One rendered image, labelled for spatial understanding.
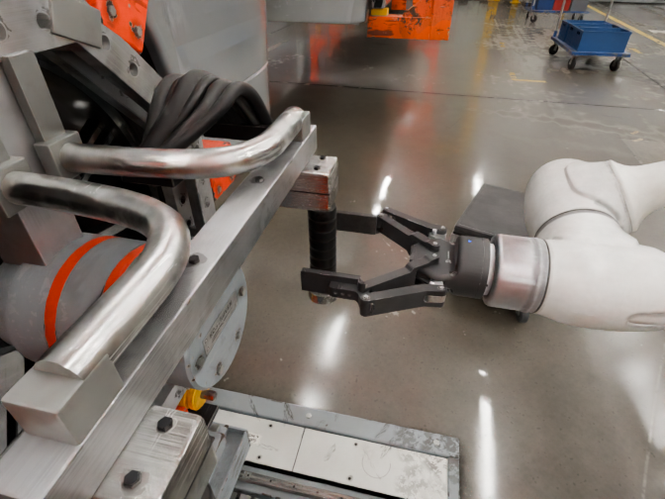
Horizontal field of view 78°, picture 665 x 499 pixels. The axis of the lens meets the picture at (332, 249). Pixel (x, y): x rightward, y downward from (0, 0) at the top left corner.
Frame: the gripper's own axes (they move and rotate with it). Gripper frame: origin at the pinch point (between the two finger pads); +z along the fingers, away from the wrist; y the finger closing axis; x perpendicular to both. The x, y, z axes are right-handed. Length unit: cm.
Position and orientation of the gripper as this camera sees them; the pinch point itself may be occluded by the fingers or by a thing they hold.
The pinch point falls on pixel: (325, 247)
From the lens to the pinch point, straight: 53.9
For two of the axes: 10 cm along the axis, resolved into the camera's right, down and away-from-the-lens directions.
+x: 0.0, -8.0, -5.9
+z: -9.7, -1.3, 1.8
